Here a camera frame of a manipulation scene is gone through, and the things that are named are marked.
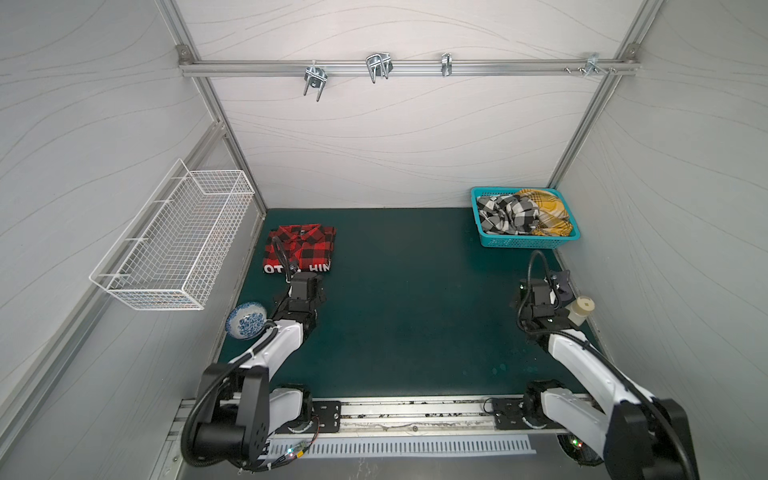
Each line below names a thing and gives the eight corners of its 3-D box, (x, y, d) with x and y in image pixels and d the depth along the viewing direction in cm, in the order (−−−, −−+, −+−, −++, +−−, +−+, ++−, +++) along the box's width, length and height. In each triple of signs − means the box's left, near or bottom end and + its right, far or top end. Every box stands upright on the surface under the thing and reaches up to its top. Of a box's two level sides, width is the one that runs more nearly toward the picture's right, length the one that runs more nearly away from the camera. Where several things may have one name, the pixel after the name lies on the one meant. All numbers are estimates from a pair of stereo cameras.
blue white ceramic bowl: (224, 339, 86) (219, 335, 84) (236, 306, 93) (232, 302, 91) (260, 339, 86) (256, 335, 84) (269, 306, 93) (266, 302, 91)
